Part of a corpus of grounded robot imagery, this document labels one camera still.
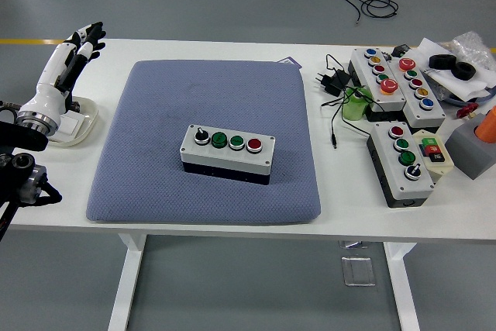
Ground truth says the black adapter cord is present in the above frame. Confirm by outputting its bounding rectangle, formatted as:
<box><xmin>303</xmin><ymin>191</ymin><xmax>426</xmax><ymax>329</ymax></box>
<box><xmin>320</xmin><ymin>53</ymin><xmax>379</xmax><ymax>150</ymax></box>

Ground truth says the purple-edged white card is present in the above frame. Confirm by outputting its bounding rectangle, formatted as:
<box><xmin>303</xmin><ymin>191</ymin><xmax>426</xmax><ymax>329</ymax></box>
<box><xmin>275</xmin><ymin>55</ymin><xmax>303</xmax><ymax>71</ymax></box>

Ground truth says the green plastic cup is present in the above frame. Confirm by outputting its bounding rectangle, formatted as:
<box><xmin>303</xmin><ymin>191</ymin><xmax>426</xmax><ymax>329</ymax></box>
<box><xmin>342</xmin><ymin>86</ymin><xmax>372</xmax><ymax>122</ymax></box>

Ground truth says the clear bubble wrap bag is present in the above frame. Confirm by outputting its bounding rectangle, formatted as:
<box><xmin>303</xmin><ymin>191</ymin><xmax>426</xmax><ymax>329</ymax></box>
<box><xmin>449</xmin><ymin>30</ymin><xmax>496</xmax><ymax>72</ymax></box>

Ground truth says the red valve knob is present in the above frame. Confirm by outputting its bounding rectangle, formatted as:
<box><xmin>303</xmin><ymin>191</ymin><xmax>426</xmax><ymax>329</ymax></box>
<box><xmin>456</xmin><ymin>102</ymin><xmax>480</xmax><ymax>119</ymax></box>

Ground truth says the orange cylinder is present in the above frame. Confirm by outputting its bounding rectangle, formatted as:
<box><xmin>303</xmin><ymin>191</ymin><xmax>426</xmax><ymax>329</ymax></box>
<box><xmin>476</xmin><ymin>105</ymin><xmax>496</xmax><ymax>146</ymax></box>

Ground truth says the four-button grey control box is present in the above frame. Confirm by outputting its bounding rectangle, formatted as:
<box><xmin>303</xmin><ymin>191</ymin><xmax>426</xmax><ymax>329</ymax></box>
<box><xmin>179</xmin><ymin>124</ymin><xmax>277</xmax><ymax>187</ymax></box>
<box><xmin>366</xmin><ymin>121</ymin><xmax>436</xmax><ymax>209</ymax></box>

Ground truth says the grey plastic block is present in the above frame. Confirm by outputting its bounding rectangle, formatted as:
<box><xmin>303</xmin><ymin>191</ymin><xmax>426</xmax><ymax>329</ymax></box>
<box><xmin>445</xmin><ymin>112</ymin><xmax>496</xmax><ymax>181</ymax></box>

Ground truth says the clear floor socket cover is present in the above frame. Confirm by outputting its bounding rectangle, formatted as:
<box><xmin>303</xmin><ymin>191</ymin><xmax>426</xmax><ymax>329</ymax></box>
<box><xmin>340</xmin><ymin>255</ymin><xmax>377</xmax><ymax>288</ymax></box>

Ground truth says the white table leg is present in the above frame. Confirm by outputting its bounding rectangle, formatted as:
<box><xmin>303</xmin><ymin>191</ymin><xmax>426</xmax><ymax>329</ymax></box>
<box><xmin>383</xmin><ymin>241</ymin><xmax>422</xmax><ymax>331</ymax></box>
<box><xmin>107</xmin><ymin>233</ymin><xmax>147</xmax><ymax>331</ymax></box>

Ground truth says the white flat switch plate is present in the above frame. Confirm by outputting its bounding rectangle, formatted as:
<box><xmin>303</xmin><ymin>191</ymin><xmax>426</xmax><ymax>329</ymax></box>
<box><xmin>56</xmin><ymin>112</ymin><xmax>88</xmax><ymax>136</ymax></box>

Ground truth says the black power adapter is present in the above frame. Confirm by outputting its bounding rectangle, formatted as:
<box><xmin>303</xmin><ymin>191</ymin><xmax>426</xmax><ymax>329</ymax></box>
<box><xmin>312</xmin><ymin>69</ymin><xmax>350</xmax><ymax>96</ymax></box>

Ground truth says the blue plastic ring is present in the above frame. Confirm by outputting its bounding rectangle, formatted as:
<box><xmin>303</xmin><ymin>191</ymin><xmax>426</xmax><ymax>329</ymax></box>
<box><xmin>443</xmin><ymin>88</ymin><xmax>496</xmax><ymax>107</ymax></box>

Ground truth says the white foam sheet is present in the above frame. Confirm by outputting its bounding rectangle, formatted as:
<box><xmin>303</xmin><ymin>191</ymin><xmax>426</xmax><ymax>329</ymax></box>
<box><xmin>416</xmin><ymin>37</ymin><xmax>496</xmax><ymax>102</ymax></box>

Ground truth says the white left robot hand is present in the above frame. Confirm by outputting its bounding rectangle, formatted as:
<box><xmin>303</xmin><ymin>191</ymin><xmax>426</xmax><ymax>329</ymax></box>
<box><xmin>18</xmin><ymin>21</ymin><xmax>107</xmax><ymax>126</ymax></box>

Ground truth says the cream oval tray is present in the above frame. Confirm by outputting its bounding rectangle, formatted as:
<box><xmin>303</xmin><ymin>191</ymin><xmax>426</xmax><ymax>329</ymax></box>
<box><xmin>42</xmin><ymin>96</ymin><xmax>101</xmax><ymax>148</ymax></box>

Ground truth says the five-button box, mushroom button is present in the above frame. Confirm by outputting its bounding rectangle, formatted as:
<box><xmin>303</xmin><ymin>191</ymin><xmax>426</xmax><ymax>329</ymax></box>
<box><xmin>387</xmin><ymin>57</ymin><xmax>447</xmax><ymax>134</ymax></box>
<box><xmin>347</xmin><ymin>47</ymin><xmax>407</xmax><ymax>122</ymax></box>

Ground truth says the blue-grey fabric mat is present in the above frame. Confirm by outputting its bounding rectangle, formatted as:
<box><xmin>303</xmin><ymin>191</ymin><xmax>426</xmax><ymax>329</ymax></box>
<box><xmin>85</xmin><ymin>60</ymin><xmax>322</xmax><ymax>226</ymax></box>

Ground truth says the cream three-button switch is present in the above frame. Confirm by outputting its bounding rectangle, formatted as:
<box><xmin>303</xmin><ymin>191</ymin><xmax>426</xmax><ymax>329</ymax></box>
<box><xmin>411</xmin><ymin>128</ymin><xmax>454</xmax><ymax>184</ymax></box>

